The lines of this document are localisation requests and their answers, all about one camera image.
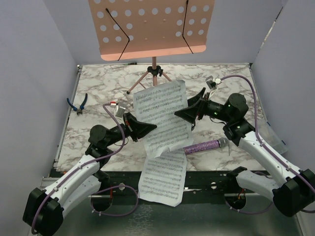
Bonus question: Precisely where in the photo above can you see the purple cable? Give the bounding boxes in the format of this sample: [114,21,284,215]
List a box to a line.
[31,101,140,234]
[220,74,315,215]

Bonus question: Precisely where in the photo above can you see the purple glitter microphone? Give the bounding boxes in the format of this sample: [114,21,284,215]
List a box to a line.
[184,138,229,155]

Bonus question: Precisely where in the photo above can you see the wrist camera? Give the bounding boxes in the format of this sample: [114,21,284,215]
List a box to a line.
[110,101,127,118]
[205,76,221,98]

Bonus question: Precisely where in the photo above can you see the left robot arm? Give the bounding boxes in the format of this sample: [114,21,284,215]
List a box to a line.
[23,113,157,236]

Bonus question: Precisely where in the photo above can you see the blue handled pliers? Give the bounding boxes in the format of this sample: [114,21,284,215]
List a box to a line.
[66,92,89,116]

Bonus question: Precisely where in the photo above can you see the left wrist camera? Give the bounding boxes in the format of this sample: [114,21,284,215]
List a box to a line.
[110,101,127,118]

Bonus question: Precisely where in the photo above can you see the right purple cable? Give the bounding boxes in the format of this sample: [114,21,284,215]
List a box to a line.
[220,74,315,215]

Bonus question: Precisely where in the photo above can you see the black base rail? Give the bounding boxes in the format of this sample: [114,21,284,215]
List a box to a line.
[41,171,300,205]

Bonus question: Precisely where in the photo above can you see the sheet music page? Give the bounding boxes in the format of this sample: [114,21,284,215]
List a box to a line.
[138,149,187,207]
[133,80,193,159]

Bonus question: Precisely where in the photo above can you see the pink music stand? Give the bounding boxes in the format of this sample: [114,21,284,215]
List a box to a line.
[88,0,215,85]

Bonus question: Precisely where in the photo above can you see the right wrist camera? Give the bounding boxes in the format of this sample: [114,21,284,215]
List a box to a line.
[205,76,221,98]

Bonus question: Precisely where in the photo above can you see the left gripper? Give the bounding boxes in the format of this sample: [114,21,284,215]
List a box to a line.
[105,112,157,148]

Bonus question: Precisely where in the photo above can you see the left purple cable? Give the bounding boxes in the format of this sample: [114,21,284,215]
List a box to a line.
[31,101,140,234]

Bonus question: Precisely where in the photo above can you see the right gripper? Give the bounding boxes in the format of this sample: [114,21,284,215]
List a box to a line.
[175,88,232,123]

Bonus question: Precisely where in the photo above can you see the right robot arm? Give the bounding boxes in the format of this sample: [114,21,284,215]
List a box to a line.
[174,89,315,217]

